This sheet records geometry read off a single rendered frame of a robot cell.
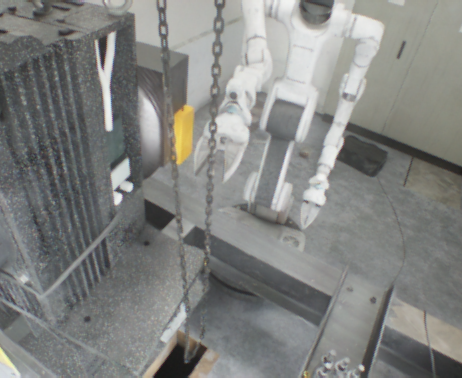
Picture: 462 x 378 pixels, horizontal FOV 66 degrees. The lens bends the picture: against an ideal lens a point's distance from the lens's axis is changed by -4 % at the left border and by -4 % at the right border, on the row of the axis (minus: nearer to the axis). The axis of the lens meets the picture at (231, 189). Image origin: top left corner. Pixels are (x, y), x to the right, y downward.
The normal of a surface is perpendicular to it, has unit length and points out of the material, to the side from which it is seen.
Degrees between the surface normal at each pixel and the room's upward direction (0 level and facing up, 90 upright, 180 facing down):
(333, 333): 0
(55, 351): 0
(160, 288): 0
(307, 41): 92
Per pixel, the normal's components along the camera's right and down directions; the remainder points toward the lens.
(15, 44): 0.91, 0.34
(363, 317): 0.11, -0.73
